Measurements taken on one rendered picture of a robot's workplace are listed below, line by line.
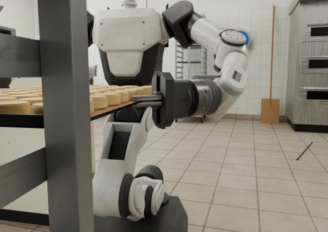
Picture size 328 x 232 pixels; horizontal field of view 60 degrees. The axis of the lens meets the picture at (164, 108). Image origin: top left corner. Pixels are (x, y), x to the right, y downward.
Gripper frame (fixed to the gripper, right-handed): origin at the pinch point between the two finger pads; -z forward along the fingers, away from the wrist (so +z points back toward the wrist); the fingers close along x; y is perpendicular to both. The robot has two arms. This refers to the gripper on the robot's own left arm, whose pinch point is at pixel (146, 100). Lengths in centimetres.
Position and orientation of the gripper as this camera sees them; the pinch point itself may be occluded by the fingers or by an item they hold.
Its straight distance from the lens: 60.5
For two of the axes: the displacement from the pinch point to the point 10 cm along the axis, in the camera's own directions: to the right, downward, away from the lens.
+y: 5.6, 1.0, -8.2
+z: 8.3, -0.7, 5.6
